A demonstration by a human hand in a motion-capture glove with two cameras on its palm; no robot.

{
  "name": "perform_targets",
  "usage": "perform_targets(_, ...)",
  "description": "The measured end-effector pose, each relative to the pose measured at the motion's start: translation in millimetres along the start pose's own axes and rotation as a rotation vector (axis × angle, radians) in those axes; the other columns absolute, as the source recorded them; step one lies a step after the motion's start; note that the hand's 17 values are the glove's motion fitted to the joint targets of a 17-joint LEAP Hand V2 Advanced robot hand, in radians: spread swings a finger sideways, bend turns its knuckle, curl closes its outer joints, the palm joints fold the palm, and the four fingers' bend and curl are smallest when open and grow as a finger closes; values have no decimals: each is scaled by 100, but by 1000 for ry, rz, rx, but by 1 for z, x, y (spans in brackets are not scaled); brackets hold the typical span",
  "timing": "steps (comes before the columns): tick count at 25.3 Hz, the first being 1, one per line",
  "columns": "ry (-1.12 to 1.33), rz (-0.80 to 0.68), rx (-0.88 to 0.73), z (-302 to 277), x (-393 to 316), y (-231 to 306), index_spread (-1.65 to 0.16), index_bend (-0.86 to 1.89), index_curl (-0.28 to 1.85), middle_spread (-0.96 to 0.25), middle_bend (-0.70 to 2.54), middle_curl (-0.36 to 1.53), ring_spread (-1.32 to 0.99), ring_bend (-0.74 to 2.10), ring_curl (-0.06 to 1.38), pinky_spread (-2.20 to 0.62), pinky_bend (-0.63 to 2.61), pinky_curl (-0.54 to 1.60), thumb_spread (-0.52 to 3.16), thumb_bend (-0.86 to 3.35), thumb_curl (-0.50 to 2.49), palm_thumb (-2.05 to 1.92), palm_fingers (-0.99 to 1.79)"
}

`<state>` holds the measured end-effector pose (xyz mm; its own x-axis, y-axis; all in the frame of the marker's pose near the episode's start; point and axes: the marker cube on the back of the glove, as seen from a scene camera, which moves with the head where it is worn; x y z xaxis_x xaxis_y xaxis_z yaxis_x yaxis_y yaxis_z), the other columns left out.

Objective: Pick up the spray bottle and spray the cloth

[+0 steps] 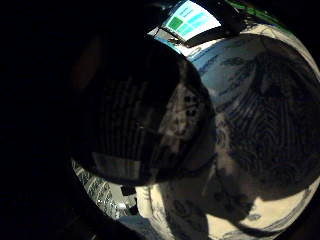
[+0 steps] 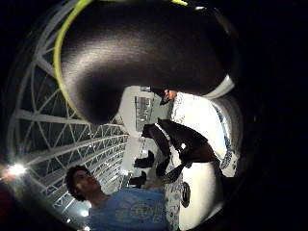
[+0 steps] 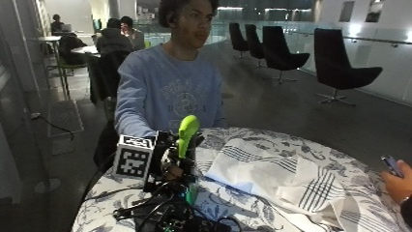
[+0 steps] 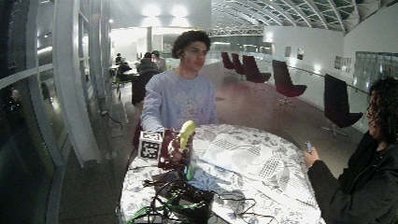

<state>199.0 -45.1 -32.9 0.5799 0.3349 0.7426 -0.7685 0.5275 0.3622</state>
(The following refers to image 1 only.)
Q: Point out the computer monitor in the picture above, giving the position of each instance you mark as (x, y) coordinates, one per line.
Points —
(191, 20)

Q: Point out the white keyboard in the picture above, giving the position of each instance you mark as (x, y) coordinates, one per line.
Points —
(100, 193)

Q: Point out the blue and white patterned cloth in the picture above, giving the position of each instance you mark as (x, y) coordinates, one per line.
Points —
(233, 200)

